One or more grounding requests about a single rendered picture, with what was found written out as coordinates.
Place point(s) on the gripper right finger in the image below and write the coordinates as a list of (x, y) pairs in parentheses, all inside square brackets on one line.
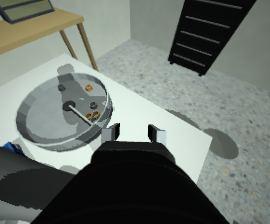
[(156, 135)]

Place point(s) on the blue open crate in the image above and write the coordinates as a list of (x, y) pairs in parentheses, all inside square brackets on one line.
[(14, 148)]

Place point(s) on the grey metal ring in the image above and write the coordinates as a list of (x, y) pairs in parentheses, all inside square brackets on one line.
[(95, 105), (62, 87)]

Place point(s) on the bronze ring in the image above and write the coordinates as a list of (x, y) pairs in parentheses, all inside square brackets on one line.
[(94, 113), (88, 115), (88, 87)]

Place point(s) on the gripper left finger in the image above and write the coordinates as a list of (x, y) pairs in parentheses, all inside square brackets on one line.
[(111, 133)]

